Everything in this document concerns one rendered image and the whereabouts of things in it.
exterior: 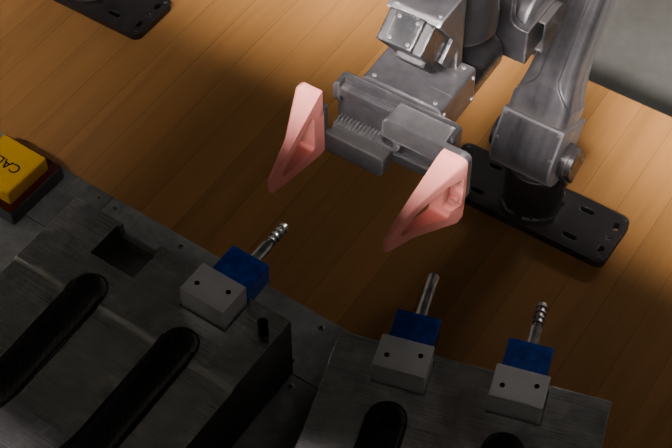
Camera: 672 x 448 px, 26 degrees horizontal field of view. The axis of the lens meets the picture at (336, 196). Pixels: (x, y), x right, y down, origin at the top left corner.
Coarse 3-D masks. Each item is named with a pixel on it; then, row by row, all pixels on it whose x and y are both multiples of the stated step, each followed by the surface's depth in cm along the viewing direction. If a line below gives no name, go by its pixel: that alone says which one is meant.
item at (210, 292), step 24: (264, 240) 139; (216, 264) 136; (240, 264) 136; (264, 264) 136; (192, 288) 133; (216, 288) 133; (240, 288) 133; (192, 312) 135; (216, 312) 132; (240, 312) 135
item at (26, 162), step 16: (0, 144) 155; (16, 144) 155; (0, 160) 153; (16, 160) 153; (32, 160) 153; (0, 176) 152; (16, 176) 152; (32, 176) 153; (0, 192) 151; (16, 192) 152
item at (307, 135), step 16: (304, 96) 105; (320, 96) 105; (304, 112) 105; (320, 112) 107; (288, 128) 105; (304, 128) 105; (320, 128) 108; (336, 128) 109; (352, 128) 109; (368, 128) 109; (288, 144) 104; (304, 144) 109; (320, 144) 109; (336, 144) 109; (352, 144) 108; (368, 144) 108; (288, 160) 105; (304, 160) 108; (352, 160) 110; (368, 160) 108; (384, 160) 108; (272, 176) 104; (288, 176) 106; (272, 192) 105
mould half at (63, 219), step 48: (48, 240) 140; (96, 240) 140; (0, 288) 137; (48, 288) 137; (144, 288) 136; (0, 336) 134; (96, 336) 133; (144, 336) 133; (240, 336) 133; (288, 336) 135; (48, 384) 131; (96, 384) 130; (192, 384) 130; (240, 384) 131; (0, 432) 126; (48, 432) 127; (144, 432) 127; (192, 432) 127; (240, 432) 136
